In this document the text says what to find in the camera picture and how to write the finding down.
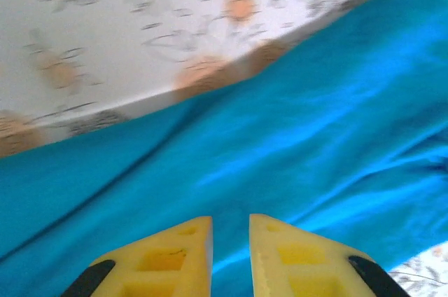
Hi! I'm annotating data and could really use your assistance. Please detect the floral tablecloth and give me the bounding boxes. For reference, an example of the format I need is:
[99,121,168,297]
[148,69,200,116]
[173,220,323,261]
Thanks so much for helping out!
[0,0,448,297]

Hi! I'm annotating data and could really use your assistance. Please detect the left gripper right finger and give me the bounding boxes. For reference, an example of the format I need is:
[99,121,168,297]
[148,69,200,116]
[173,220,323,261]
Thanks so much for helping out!
[248,213,414,297]

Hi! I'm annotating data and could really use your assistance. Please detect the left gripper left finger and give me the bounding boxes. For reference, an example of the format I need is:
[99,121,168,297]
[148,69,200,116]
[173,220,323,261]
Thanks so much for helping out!
[61,216,214,297]

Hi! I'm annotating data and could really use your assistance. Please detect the blue t-shirt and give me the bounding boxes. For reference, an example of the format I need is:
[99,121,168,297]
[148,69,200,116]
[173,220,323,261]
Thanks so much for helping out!
[0,0,448,297]

